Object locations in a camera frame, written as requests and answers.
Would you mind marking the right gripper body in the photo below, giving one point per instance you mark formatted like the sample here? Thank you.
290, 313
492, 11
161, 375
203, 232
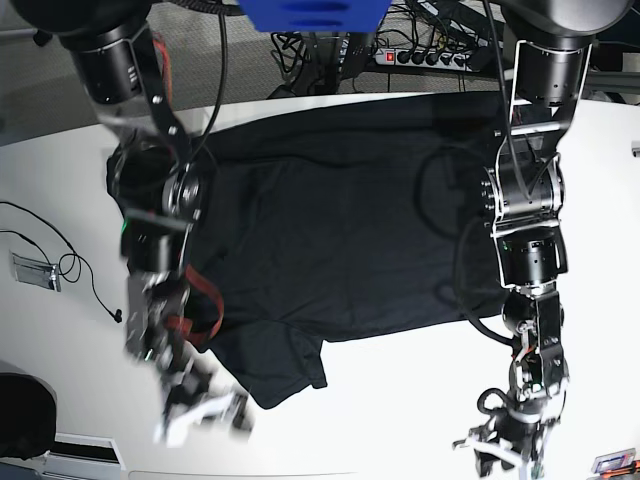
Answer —
184, 381

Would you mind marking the blue plastic bin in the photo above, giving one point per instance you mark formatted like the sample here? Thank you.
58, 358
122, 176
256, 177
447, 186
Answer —
360, 16

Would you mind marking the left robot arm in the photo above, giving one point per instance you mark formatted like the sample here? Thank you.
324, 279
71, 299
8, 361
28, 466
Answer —
541, 72

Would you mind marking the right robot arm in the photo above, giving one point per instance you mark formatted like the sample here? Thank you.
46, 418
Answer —
161, 177

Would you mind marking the silver table socket plate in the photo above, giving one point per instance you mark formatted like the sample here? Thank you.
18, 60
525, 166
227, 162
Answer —
36, 272

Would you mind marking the white power strip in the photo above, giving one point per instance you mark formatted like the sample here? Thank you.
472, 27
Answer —
431, 59

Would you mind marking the small box with tools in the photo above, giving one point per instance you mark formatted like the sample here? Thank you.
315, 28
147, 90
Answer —
617, 463

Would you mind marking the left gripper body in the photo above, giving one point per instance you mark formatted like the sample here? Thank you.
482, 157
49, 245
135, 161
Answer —
518, 426

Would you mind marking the black T-shirt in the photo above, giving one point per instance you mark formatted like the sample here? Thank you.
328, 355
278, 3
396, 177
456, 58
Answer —
342, 223

